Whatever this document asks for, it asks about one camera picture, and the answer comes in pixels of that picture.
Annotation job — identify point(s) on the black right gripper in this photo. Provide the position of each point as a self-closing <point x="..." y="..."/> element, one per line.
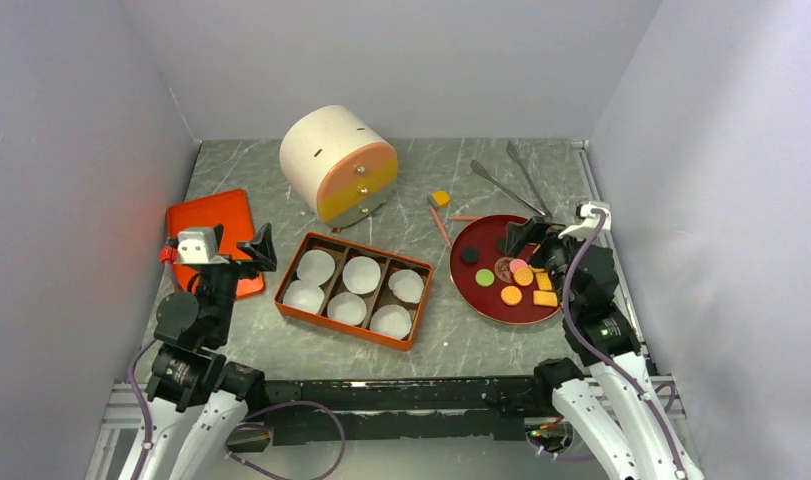
<point x="519" y="234"/>

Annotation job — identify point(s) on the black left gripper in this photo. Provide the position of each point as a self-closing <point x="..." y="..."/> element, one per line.
<point x="261" y="251"/>

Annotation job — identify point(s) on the silver metal tongs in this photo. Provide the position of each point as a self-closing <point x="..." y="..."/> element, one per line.
<point x="539" y="208"/>

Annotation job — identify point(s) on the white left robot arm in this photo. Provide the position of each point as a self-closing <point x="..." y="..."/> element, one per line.
<point x="195" y="397"/>

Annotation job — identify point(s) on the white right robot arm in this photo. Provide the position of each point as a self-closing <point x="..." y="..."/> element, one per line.
<point x="609" y="400"/>

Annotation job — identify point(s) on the pink round cookie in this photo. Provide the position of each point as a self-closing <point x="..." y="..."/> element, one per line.
<point x="517" y="266"/>

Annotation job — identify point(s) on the orange tin lid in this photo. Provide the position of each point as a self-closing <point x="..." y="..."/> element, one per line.
<point x="231" y="209"/>

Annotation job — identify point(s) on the green round cookie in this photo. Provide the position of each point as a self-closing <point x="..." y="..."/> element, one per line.
<point x="484" y="278"/>

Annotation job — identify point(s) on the red round plate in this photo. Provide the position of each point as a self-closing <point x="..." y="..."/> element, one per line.
<point x="481" y="234"/>

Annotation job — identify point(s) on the orange square cookie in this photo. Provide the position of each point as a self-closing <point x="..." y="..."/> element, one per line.
<point x="543" y="281"/>

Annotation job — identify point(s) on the orange round cookie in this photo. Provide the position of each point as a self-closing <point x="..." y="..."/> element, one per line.
<point x="511" y="295"/>

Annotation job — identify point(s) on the orange rectangular cookie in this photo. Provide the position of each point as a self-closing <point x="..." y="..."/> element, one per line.
<point x="545" y="299"/>

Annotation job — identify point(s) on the white paper cup back left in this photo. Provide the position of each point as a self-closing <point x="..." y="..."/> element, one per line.
<point x="315" y="267"/>

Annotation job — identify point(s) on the white paper cup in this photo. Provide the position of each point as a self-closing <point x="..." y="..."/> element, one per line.
<point x="361" y="275"/>
<point x="393" y="321"/>
<point x="407" y="286"/>
<point x="304" y="296"/>
<point x="347" y="308"/>
<point x="315" y="267"/>

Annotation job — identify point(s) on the white paper cup front left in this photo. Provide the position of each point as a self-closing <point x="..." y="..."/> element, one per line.
<point x="304" y="296"/>

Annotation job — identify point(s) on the yellow grey eraser block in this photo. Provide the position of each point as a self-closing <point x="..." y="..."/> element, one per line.
<point x="439" y="199"/>

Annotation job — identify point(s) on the white paper cup back right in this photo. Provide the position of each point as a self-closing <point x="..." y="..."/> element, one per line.
<point x="407" y="286"/>

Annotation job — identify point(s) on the white round drawer cabinet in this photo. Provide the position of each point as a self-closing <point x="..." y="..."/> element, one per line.
<point x="339" y="165"/>

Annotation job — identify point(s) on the white paper cup back middle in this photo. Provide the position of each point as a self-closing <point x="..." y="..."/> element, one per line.
<point x="361" y="275"/>

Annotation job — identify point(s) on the white paper cup front middle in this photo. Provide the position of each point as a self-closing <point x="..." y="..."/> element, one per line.
<point x="347" y="308"/>

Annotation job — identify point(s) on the orange cookie tin box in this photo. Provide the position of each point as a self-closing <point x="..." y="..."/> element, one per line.
<point x="342" y="251"/>

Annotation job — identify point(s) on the white paper cup front right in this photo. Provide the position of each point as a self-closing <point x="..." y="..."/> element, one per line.
<point x="393" y="321"/>

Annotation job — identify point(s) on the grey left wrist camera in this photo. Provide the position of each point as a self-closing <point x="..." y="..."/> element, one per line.
<point x="193" y="247"/>

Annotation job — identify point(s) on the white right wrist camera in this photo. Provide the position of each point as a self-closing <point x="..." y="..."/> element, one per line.
<point x="594" y="218"/>

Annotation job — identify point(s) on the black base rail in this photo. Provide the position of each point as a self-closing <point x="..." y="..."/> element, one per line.
<point x="500" y="408"/>

